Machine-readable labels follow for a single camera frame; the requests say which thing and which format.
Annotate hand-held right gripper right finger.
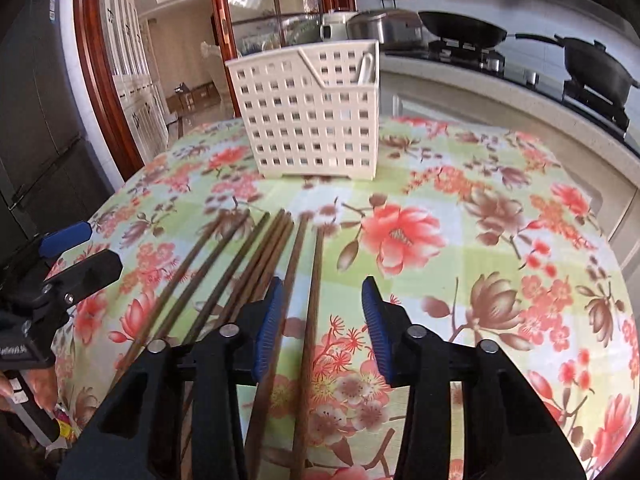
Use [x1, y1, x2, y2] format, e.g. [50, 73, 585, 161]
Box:
[361, 276, 586, 480]

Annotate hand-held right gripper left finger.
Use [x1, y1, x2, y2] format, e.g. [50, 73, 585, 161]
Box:
[57, 276, 286, 480]

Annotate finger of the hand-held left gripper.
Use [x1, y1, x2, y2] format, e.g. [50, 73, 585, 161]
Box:
[30, 249, 124, 321]
[10, 221, 94, 281]

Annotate row of wooden chopsticks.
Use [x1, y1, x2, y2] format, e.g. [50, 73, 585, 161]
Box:
[107, 208, 326, 480]

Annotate white perforated plastic basket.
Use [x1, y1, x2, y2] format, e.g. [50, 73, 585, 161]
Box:
[225, 39, 381, 181]

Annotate person's left hand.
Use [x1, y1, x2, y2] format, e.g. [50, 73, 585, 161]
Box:
[0, 365, 60, 416]

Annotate floral tablecloth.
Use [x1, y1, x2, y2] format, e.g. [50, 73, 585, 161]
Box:
[47, 116, 640, 480]

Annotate dark refrigerator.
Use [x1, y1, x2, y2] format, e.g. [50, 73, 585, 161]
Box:
[0, 0, 126, 271]

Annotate silver rice cooker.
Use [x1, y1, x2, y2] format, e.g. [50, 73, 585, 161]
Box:
[346, 8, 431, 51]

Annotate white kitchen appliance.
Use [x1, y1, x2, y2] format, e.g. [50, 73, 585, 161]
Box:
[320, 10, 358, 43]

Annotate black gas stove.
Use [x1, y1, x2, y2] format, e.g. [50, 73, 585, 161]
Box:
[380, 35, 632, 136]

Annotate black frying pan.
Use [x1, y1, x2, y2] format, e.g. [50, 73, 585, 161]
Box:
[417, 10, 563, 47]

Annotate black lidded pot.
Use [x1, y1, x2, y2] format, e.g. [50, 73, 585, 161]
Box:
[554, 35, 640, 103]

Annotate white wall cabinets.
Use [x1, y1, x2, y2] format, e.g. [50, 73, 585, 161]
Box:
[97, 0, 168, 161]

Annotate red wooden door frame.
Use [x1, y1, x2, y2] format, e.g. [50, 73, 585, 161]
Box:
[72, 0, 151, 181]

